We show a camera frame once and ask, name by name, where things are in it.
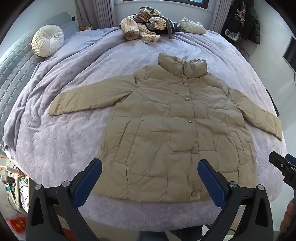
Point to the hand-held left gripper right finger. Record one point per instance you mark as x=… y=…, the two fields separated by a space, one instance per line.
x=211 y=183

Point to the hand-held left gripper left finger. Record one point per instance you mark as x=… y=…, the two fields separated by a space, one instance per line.
x=89 y=183

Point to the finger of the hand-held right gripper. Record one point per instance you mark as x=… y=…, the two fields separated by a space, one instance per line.
x=292 y=158
x=281 y=163

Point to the khaki puffer jacket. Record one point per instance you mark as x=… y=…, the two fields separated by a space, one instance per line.
x=173 y=129

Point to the clothes hanger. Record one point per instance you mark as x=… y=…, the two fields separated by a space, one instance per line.
x=240 y=15

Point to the person's right hand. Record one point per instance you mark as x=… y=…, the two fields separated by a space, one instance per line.
x=289 y=215

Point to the lilac plush blanket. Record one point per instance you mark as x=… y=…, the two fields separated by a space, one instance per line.
x=69 y=139

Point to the red printed packet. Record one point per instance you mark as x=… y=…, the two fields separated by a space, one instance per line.
x=17 y=223

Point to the grey quilted headboard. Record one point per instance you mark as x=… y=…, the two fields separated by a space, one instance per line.
x=13 y=69

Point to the hanging black puffer coat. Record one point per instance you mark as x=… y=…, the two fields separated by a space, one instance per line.
x=251 y=20

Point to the round white pleated pillow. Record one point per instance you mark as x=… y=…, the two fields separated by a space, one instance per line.
x=47 y=40

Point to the small yellow objects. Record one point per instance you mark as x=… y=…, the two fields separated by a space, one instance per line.
x=85 y=27

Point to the folded cream quilted jacket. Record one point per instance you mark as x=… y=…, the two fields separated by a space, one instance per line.
x=193 y=26

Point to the dark crumpled clothing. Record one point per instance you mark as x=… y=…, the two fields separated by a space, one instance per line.
x=175 y=27

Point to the grey robe belt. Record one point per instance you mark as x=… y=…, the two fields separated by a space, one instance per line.
x=169 y=29

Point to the grey pleated curtain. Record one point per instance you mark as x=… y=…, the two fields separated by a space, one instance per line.
x=220 y=14
x=97 y=12

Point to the cream striped robe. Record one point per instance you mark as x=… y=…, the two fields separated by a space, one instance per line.
x=141 y=25

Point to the wall mounted television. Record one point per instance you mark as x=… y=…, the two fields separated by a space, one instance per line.
x=291 y=54

